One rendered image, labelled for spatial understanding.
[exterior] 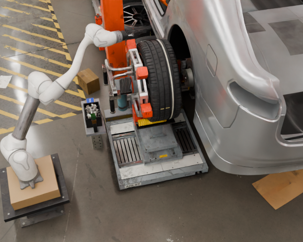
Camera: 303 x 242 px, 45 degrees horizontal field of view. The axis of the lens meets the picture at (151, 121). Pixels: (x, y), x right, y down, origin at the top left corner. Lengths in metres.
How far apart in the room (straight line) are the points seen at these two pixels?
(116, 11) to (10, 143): 1.33
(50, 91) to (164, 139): 1.24
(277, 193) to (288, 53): 1.23
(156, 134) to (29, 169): 1.20
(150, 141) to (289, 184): 1.32
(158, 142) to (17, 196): 1.29
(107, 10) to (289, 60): 1.51
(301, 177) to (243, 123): 1.66
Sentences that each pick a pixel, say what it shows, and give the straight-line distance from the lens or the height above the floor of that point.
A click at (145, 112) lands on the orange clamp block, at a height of 0.88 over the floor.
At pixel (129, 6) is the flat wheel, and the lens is 4.73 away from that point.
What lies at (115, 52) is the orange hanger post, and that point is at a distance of 3.28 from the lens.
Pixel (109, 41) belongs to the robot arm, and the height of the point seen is 1.30.
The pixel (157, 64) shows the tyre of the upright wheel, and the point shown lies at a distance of 2.74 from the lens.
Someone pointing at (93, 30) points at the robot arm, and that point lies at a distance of 2.81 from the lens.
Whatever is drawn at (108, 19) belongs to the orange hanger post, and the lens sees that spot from 3.10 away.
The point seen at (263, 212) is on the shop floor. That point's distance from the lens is 3.38.
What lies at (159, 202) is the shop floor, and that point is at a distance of 3.29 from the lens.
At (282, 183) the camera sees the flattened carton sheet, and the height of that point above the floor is 0.01.
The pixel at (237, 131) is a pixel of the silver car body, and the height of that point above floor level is 1.24.
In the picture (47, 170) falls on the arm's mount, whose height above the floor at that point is 0.40.
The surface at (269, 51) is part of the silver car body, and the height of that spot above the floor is 1.04.
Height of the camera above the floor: 2.83
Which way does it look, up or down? 47 degrees down
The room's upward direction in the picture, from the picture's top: straight up
